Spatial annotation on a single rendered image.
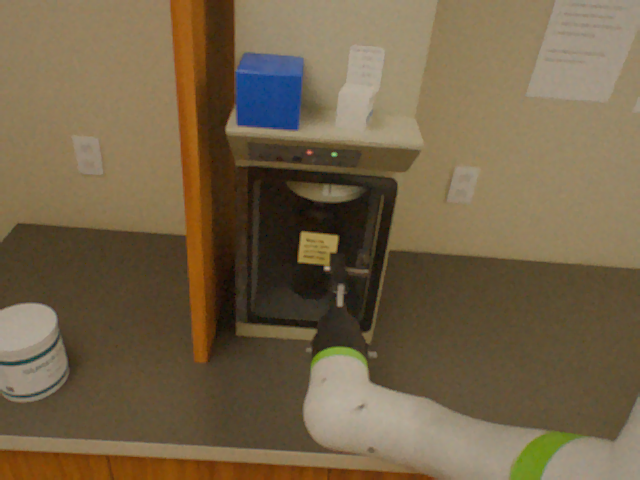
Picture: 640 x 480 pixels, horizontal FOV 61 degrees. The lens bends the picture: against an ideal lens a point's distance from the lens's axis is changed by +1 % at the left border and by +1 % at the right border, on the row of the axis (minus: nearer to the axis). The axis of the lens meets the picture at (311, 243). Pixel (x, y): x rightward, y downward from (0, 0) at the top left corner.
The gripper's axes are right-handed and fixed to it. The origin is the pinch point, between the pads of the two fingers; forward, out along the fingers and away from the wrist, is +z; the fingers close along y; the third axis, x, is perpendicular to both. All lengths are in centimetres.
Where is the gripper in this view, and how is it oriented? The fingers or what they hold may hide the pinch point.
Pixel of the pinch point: (336, 269)
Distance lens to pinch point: 108.8
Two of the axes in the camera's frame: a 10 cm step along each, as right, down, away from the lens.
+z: 0.2, -5.7, 8.2
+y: 0.7, -8.2, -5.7
